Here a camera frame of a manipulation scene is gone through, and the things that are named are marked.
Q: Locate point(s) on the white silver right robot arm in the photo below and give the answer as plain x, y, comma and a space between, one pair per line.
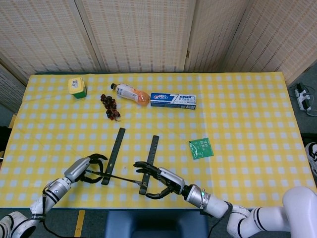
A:
215, 203

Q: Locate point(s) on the black folding laptop stand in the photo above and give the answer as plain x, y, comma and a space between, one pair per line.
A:
116, 148

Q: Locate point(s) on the white power strip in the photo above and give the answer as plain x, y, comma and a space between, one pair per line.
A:
302, 98

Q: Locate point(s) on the orange drink plastic bottle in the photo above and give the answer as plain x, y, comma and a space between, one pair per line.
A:
131, 93

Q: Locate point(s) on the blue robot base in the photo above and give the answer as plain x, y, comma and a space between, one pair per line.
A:
156, 223

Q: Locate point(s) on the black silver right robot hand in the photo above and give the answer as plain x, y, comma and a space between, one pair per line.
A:
171, 179

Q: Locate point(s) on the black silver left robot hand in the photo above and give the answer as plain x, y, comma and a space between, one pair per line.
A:
76, 168

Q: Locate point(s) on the black bulky object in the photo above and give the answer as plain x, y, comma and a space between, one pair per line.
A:
3, 136

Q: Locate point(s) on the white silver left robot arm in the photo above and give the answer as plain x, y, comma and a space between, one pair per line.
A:
57, 189

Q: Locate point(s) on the yellow floor tape strip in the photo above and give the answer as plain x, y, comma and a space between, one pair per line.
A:
79, 223

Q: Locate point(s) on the blue white toothpaste box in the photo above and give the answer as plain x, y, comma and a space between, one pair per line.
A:
173, 100

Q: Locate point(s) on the white black sneaker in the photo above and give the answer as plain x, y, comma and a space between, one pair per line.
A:
312, 155

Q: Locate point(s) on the green sachet packet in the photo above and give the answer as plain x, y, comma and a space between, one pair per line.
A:
201, 148

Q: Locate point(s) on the woven folding screen panel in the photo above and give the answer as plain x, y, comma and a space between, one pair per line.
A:
10, 86
280, 37
213, 34
138, 34
44, 37

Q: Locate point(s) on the dark red grape bunch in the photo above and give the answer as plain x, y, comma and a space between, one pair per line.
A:
110, 104

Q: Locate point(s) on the green container with yellow lid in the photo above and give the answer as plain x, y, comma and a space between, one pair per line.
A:
77, 86

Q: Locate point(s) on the yellow white checked tablecloth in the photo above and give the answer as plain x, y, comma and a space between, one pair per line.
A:
235, 124

